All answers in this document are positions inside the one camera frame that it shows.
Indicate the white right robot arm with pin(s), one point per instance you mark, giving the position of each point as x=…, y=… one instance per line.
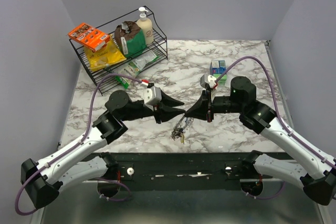
x=314, y=170

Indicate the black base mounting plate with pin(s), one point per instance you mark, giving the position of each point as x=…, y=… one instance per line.
x=181, y=171

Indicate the blue green small box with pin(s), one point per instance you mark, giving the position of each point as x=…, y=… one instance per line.
x=216, y=68

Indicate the yellow chips bag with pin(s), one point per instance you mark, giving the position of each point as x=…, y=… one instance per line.
x=108, y=55

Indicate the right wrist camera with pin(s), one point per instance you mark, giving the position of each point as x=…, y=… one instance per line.
x=208, y=82

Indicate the cream pump lotion bottle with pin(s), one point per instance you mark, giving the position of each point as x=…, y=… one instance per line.
x=146, y=25

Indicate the orange snack box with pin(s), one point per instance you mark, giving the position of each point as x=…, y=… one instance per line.
x=89, y=36

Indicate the green white snack packet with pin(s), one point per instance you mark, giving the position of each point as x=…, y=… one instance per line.
x=136, y=65

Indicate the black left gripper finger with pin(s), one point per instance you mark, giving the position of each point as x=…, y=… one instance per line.
x=167, y=113
x=169, y=101

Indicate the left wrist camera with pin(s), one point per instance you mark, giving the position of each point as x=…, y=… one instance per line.
x=152, y=95

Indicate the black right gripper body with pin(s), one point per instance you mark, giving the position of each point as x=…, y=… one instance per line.
x=210, y=105

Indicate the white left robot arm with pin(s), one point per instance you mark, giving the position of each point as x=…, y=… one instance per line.
x=43, y=180

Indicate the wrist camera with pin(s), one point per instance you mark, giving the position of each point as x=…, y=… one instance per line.
x=208, y=82
x=152, y=95

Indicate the brown and green bag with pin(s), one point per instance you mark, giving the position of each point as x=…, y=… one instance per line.
x=130, y=39

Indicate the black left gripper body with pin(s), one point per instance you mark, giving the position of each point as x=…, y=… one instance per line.
x=156, y=112

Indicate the metal disc with key rings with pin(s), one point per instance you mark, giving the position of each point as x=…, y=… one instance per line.
x=180, y=128

